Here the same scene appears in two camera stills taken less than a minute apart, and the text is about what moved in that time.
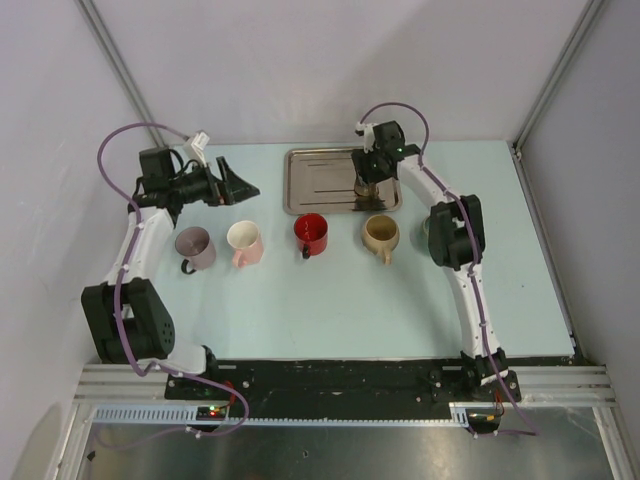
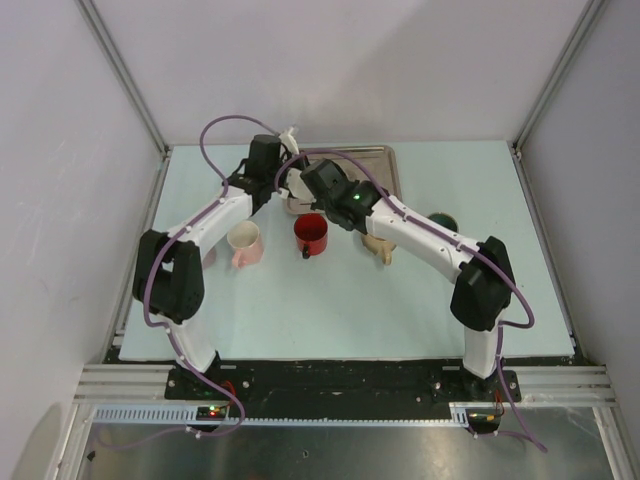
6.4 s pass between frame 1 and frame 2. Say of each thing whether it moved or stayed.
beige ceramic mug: stayed
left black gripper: moved
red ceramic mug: stayed
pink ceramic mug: stayed
